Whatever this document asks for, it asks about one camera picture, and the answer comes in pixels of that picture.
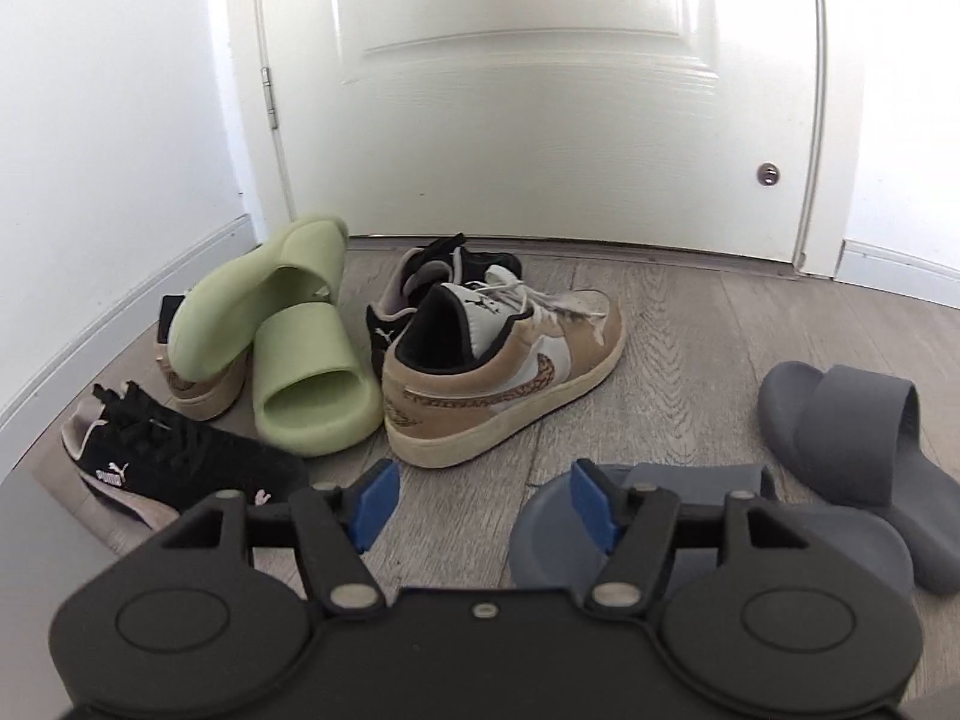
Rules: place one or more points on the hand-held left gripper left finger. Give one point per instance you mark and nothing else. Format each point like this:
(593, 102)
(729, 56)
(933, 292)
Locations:
(375, 502)

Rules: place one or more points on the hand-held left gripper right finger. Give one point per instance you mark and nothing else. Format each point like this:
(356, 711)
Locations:
(592, 510)

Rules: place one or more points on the tan and white sneaker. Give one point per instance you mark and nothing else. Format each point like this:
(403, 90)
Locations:
(202, 397)
(465, 397)

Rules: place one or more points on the black suede sneaker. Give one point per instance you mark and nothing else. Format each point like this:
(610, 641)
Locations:
(382, 334)
(187, 457)

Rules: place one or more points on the light green slide sandal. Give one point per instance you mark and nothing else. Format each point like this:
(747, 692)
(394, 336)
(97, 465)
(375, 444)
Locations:
(225, 300)
(300, 345)

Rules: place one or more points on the grey slide sandal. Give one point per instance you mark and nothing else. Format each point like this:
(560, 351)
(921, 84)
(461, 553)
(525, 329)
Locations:
(847, 427)
(847, 540)

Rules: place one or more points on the white baseboard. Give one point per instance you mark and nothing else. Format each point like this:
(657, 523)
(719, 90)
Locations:
(900, 270)
(112, 292)

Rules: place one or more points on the grey floor mat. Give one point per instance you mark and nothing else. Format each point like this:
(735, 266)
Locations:
(37, 577)

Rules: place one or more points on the round metal door bumper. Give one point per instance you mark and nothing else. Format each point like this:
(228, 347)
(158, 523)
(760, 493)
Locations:
(768, 173)

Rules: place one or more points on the white door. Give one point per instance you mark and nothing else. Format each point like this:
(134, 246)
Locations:
(525, 127)

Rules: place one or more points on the metal door hinge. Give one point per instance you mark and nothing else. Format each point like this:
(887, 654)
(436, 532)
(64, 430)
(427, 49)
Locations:
(268, 97)

